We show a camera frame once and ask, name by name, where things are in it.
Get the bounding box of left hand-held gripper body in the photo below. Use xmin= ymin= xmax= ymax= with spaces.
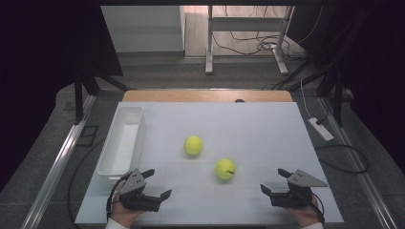
xmin=118 ymin=168 xmax=161 ymax=213

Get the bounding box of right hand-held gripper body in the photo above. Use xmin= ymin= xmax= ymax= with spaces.
xmin=269 ymin=169 xmax=329 ymax=210

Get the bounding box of yellow tennis ball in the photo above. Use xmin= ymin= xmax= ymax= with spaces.
xmin=183 ymin=135 xmax=203 ymax=156
xmin=215 ymin=157 xmax=237 ymax=181

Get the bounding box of person's right hand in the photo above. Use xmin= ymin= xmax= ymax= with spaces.
xmin=285 ymin=195 xmax=323 ymax=228

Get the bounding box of person's left hand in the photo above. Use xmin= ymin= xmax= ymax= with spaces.
xmin=109 ymin=189 xmax=147 ymax=228

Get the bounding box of white rectangular plastic bin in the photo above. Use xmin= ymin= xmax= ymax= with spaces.
xmin=96 ymin=106 xmax=147 ymax=181

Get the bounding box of white power strip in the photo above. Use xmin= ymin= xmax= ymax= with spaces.
xmin=308 ymin=116 xmax=335 ymax=142

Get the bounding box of black tripod stand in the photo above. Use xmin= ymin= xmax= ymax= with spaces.
xmin=313 ymin=61 xmax=347 ymax=128
xmin=74 ymin=61 xmax=138 ymax=126

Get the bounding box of black curtain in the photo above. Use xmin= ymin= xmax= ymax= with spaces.
xmin=0 ymin=0 xmax=124 ymax=194
xmin=286 ymin=5 xmax=405 ymax=176

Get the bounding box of white cabinet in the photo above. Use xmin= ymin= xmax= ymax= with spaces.
xmin=100 ymin=5 xmax=186 ymax=53

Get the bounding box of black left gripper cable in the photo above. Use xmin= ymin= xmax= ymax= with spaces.
xmin=106 ymin=171 xmax=133 ymax=221

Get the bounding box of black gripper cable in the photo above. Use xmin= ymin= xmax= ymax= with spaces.
xmin=106 ymin=171 xmax=133 ymax=221
xmin=309 ymin=191 xmax=326 ymax=224

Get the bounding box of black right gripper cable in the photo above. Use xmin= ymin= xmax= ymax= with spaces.
xmin=309 ymin=191 xmax=326 ymax=224

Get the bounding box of aluminium floor rail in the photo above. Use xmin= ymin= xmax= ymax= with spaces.
xmin=20 ymin=94 xmax=97 ymax=229
xmin=319 ymin=97 xmax=399 ymax=229

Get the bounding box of white power cable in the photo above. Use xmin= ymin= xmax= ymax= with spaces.
xmin=300 ymin=78 xmax=315 ymax=120

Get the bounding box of black looped floor cable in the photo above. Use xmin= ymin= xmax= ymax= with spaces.
xmin=314 ymin=144 xmax=371 ymax=175

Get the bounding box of tangle of black cables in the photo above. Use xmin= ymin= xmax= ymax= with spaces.
xmin=211 ymin=5 xmax=309 ymax=61

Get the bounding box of white metal desk frame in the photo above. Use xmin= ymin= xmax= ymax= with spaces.
xmin=204 ymin=5 xmax=295 ymax=76

